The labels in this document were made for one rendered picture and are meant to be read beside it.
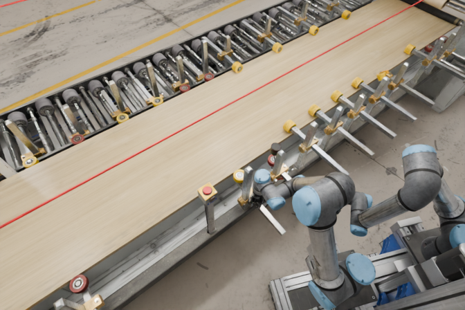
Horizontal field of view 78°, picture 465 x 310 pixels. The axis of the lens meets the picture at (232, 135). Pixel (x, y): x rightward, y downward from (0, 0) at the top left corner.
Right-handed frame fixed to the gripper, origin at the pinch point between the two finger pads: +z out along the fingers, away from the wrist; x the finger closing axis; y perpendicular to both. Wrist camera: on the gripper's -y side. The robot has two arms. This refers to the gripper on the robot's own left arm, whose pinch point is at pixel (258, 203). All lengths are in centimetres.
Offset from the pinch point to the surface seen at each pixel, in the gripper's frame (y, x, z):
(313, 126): -48, 9, -25
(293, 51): -146, -42, 2
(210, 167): -6.5, -37.3, 2.1
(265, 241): -14, 9, 92
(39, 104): 14, -181, 7
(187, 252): 40, -24, 22
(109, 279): 74, -55, 30
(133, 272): 64, -46, 30
